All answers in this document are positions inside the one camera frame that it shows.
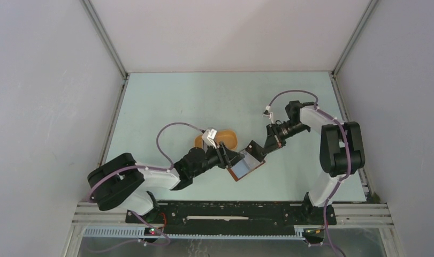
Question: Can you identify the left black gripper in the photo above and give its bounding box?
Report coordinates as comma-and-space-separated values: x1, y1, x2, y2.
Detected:
191, 141, 244, 178

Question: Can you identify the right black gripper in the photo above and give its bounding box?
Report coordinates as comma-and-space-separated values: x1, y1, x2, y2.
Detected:
262, 121, 309, 155

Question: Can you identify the brown leather card holder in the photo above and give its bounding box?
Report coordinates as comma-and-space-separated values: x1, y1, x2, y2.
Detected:
227, 149, 265, 182

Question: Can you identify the black card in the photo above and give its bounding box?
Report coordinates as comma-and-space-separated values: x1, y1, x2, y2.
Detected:
245, 140, 265, 162

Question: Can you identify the orange plastic card tray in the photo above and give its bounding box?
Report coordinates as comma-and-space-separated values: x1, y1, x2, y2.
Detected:
194, 130, 238, 150

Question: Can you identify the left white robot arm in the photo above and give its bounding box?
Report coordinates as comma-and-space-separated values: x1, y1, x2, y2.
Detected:
87, 142, 245, 223

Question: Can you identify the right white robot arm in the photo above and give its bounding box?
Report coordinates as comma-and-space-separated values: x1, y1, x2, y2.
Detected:
262, 101, 366, 224

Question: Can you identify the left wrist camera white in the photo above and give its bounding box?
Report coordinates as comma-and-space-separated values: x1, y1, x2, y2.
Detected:
201, 127, 218, 149

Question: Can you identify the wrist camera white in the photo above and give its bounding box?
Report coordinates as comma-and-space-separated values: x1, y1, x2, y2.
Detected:
262, 105, 274, 124
201, 127, 218, 149

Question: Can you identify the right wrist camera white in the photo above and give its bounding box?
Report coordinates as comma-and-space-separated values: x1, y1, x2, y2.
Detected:
262, 105, 274, 124

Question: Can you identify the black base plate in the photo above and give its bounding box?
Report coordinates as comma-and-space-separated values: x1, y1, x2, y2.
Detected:
147, 200, 337, 236

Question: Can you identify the white cable duct strip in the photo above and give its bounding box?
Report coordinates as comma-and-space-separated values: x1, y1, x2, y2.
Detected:
83, 226, 304, 240

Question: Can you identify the aluminium frame rail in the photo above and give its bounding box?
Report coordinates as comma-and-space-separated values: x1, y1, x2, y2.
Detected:
72, 202, 395, 229

